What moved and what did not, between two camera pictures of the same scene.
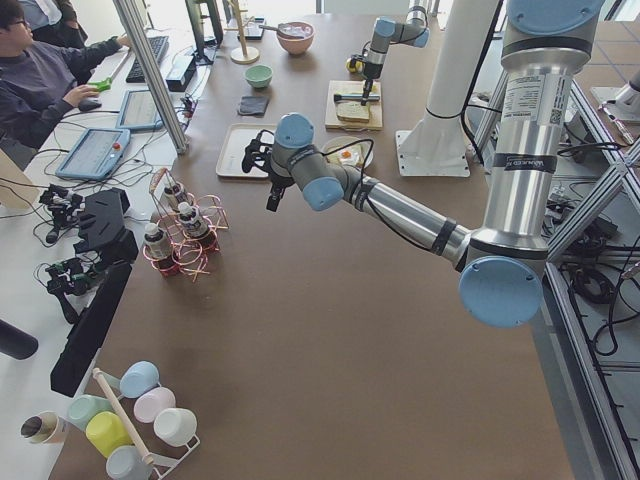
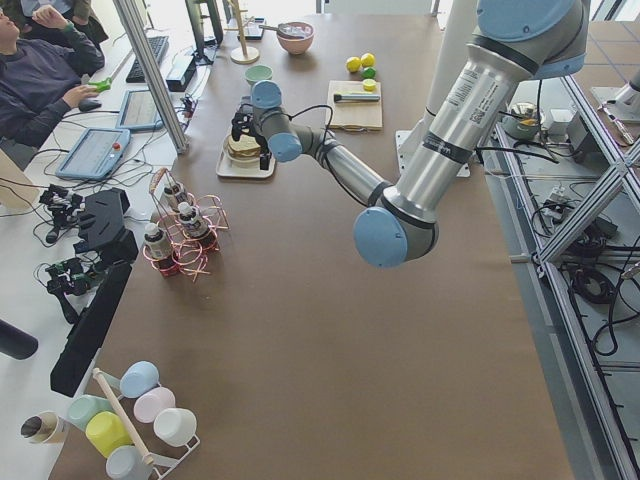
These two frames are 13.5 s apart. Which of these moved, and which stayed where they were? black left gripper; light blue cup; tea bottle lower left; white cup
Moved: black left gripper
Stayed: white cup; tea bottle lower left; light blue cup
